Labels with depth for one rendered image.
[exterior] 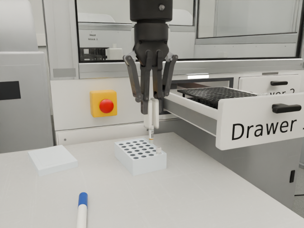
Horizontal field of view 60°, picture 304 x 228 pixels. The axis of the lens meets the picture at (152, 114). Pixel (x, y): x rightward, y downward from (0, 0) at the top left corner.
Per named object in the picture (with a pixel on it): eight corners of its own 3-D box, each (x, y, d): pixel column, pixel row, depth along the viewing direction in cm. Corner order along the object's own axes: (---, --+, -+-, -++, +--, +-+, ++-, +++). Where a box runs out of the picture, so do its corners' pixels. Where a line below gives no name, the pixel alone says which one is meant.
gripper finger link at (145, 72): (153, 50, 57) (147, 50, 56) (150, 102, 59) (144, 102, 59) (145, 50, 60) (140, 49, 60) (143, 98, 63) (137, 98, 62)
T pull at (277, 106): (301, 111, 58) (302, 105, 57) (275, 114, 55) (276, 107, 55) (287, 107, 61) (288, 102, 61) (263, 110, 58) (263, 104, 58)
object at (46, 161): (78, 166, 62) (77, 160, 62) (39, 176, 57) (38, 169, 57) (62, 149, 72) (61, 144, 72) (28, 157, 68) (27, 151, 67)
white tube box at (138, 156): (166, 168, 61) (166, 153, 60) (133, 176, 58) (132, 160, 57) (144, 150, 72) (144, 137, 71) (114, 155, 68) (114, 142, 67)
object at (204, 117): (305, 128, 67) (309, 104, 66) (221, 140, 58) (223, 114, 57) (215, 99, 104) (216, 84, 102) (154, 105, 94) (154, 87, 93)
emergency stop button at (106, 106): (114, 113, 74) (114, 99, 73) (100, 114, 72) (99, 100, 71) (111, 111, 76) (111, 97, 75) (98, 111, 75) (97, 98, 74)
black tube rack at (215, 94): (269, 120, 73) (272, 97, 72) (216, 127, 67) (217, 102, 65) (221, 104, 93) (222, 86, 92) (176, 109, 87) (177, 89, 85)
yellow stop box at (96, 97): (118, 116, 77) (117, 92, 75) (93, 118, 74) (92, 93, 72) (114, 112, 81) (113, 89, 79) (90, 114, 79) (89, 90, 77)
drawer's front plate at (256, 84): (297, 102, 107) (301, 74, 104) (239, 107, 96) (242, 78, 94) (294, 101, 108) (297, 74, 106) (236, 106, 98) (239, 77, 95)
